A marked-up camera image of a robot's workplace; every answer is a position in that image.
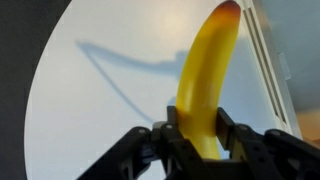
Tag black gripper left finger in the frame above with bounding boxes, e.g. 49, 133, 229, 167
76, 105, 209, 180

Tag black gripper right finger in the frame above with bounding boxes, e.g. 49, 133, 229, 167
215, 106, 320, 180

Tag yellow banana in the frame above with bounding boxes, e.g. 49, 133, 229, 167
175, 0, 242, 160

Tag square wooden slotted tray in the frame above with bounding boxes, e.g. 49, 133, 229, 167
238, 0, 320, 148

